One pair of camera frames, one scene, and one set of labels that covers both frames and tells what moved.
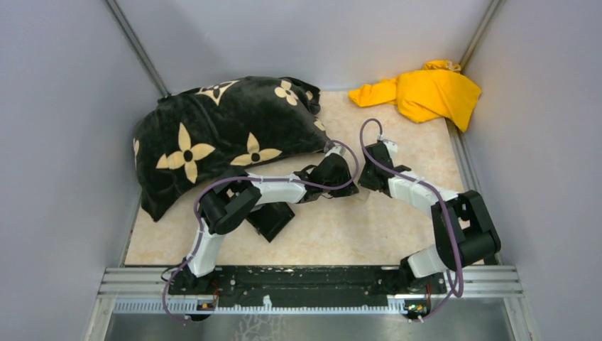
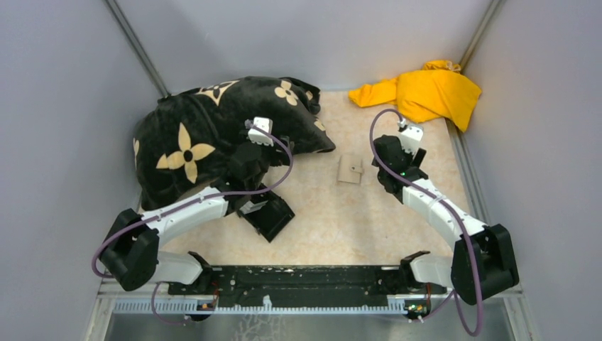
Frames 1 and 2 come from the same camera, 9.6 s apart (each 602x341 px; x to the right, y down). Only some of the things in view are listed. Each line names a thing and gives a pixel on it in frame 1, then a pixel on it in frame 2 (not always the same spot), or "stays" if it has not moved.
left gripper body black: [342, 180] -> [270, 157]
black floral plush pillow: [186, 138] stays
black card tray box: [267, 219] stays
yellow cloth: [440, 91] stays
